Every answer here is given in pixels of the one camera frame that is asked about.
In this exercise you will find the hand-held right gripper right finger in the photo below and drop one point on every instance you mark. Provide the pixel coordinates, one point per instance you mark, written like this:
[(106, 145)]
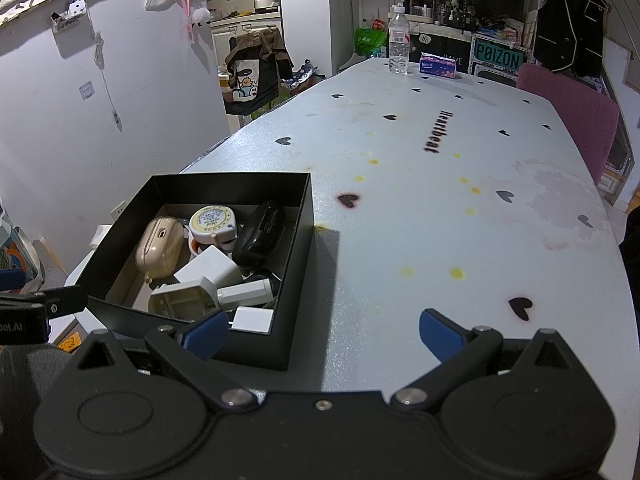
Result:
[(442, 335)]

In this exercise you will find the black letter board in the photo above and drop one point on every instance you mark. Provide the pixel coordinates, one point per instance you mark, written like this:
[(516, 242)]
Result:
[(450, 50)]

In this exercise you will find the beige earbuds case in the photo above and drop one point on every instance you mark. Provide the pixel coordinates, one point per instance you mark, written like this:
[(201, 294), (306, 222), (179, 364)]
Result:
[(160, 247)]

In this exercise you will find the clear water bottle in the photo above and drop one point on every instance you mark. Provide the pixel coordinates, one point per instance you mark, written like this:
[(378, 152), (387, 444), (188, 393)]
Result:
[(399, 45)]

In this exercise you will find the purple tissue pack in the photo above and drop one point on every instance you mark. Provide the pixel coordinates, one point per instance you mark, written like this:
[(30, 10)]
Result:
[(437, 66)]

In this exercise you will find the small white cube charger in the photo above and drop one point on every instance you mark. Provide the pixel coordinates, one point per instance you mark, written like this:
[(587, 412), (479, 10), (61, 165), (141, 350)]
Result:
[(252, 319)]

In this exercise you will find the white kitchen cabinet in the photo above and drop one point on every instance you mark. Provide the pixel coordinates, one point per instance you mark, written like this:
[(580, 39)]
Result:
[(245, 15)]

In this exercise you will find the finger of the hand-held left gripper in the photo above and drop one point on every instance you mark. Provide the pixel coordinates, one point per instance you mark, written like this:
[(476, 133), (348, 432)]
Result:
[(55, 302)]

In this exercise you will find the beige plastic holder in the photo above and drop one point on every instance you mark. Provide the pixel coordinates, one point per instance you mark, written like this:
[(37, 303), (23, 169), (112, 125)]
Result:
[(175, 302)]

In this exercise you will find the black cardboard box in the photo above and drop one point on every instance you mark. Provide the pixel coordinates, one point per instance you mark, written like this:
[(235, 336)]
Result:
[(297, 285)]

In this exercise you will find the black tiered rack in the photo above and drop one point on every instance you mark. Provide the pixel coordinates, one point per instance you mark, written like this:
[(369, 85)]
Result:
[(462, 2)]

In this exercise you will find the round tape measure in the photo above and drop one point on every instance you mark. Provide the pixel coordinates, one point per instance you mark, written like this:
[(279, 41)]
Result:
[(212, 222)]

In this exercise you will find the white wall socket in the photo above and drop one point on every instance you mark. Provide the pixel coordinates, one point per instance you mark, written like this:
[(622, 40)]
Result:
[(118, 210)]

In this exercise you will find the black oval case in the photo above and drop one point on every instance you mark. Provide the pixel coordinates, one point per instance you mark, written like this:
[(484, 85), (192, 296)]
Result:
[(257, 235)]

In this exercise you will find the teal licence plate sign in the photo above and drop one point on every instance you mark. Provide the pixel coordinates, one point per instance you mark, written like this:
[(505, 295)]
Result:
[(500, 57)]

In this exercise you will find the dark floral bag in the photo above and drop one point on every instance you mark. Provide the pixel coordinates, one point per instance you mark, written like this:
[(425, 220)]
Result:
[(305, 76)]

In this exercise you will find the black vest with white trim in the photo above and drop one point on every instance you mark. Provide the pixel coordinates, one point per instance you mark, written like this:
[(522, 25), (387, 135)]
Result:
[(565, 25)]

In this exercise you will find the white oblong adapter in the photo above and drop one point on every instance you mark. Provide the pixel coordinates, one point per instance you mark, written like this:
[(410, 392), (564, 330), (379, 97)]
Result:
[(245, 291)]

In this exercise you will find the green plastic bag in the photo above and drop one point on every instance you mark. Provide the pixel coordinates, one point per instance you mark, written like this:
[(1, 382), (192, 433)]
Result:
[(370, 40)]

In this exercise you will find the large white wall charger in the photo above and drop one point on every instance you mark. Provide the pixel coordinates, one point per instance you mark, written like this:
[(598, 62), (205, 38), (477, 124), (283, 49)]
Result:
[(210, 265)]

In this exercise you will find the pink upholstered chair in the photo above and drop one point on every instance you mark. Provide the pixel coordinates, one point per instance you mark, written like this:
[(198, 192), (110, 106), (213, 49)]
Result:
[(575, 110)]

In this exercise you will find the cartoon print tote bag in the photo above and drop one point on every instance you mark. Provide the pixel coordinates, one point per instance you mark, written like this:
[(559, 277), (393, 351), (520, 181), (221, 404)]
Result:
[(247, 80)]

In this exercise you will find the white desktop organiser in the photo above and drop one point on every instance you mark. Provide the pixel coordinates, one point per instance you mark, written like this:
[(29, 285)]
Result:
[(415, 5)]

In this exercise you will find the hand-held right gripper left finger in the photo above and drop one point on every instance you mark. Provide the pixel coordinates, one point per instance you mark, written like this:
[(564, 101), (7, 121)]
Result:
[(205, 334)]

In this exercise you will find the white fluffy toy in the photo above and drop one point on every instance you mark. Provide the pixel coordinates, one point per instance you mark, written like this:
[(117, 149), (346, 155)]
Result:
[(201, 14)]

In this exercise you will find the colourful printed bag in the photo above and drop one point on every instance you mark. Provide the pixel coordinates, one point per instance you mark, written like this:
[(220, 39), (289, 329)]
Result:
[(17, 245)]

